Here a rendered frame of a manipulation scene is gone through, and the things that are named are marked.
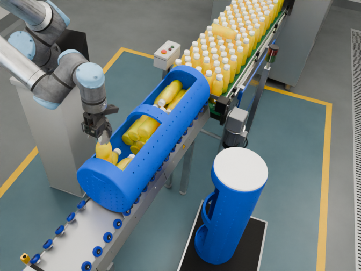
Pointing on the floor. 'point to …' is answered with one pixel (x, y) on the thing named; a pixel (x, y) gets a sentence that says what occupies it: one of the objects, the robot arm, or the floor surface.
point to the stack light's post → (255, 102)
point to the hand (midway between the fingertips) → (102, 138)
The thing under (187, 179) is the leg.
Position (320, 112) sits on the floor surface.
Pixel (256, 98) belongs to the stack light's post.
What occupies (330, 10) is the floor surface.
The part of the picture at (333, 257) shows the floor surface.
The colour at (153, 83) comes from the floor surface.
